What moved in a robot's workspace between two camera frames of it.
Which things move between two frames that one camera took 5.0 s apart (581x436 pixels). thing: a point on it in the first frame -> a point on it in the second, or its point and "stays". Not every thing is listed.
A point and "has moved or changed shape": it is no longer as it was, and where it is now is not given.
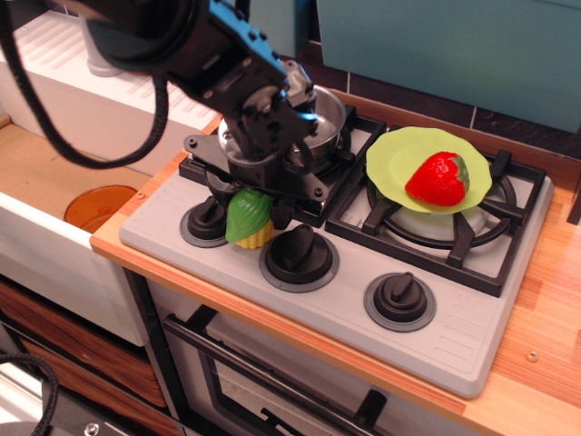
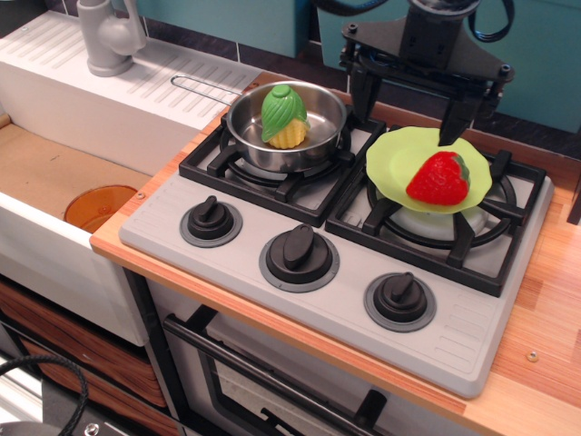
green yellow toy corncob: [249, 222] has moved or changed shape
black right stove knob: [399, 302] stays
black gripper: [282, 180] -> [430, 46]
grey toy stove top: [448, 329] stays
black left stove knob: [204, 224] stays
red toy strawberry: [442, 179] stays
